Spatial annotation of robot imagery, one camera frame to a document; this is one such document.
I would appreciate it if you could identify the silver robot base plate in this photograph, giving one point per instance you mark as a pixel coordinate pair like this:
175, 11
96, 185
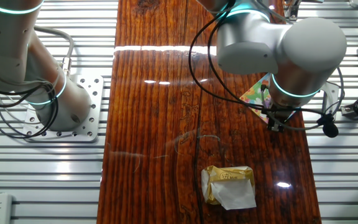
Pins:
95, 93

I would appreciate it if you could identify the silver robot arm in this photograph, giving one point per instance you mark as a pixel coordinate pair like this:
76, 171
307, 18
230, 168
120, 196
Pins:
67, 102

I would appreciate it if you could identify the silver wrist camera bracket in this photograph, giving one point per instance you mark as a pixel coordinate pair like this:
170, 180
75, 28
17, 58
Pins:
329, 96

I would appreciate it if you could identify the black wrist camera plug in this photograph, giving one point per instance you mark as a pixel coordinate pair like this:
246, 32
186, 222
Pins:
329, 127

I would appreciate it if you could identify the gold wrapped snack packet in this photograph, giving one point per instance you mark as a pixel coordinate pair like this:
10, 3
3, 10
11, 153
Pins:
228, 189

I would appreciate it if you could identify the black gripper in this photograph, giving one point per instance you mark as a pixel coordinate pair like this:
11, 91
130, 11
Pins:
277, 113

